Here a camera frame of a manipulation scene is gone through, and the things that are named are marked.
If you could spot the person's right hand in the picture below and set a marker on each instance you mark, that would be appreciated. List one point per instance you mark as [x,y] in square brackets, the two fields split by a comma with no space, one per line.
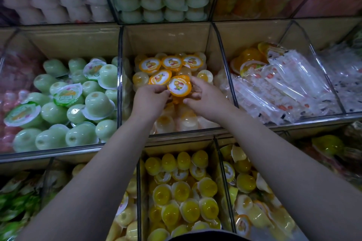
[209,99]

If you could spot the person's left hand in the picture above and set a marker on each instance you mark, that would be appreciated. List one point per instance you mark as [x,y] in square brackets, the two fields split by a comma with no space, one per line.
[148,102]

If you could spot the single orange-lid jelly cup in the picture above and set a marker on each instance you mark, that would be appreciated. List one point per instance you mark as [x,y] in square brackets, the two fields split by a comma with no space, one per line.
[180,86]

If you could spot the pile of orange-lid jelly cups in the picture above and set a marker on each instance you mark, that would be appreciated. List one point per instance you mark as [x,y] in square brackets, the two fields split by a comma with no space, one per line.
[150,64]

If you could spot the pile of clear packets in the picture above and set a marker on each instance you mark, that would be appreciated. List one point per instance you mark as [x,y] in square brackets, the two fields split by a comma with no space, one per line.
[283,85]

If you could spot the pile of green jelly cups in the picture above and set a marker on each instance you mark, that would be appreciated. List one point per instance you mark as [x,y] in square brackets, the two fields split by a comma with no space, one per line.
[73,113]

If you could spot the pile of yellow jelly cups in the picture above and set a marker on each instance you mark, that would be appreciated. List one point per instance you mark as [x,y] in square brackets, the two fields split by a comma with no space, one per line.
[181,193]

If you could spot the pile of pastel jelly cups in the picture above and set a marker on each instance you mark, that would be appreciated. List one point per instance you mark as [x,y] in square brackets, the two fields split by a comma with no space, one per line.
[249,198]

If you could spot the pile of pale yellow jelly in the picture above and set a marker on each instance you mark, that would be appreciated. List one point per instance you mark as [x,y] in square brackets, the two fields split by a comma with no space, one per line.
[124,215]

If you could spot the pile of white jelly sticks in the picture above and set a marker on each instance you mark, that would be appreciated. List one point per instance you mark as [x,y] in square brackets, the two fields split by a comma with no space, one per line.
[345,68]

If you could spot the green juice pouches pile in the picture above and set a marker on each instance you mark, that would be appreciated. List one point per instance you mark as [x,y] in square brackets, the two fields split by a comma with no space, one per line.
[17,204]

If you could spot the person's left forearm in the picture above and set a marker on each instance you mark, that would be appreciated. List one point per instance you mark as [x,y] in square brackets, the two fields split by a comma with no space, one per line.
[85,193]

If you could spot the person's right forearm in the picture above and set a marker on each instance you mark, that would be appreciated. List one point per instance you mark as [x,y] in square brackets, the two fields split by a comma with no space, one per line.
[300,184]

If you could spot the black shirt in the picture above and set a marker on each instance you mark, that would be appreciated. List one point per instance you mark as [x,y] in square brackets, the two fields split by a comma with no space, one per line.
[209,236]

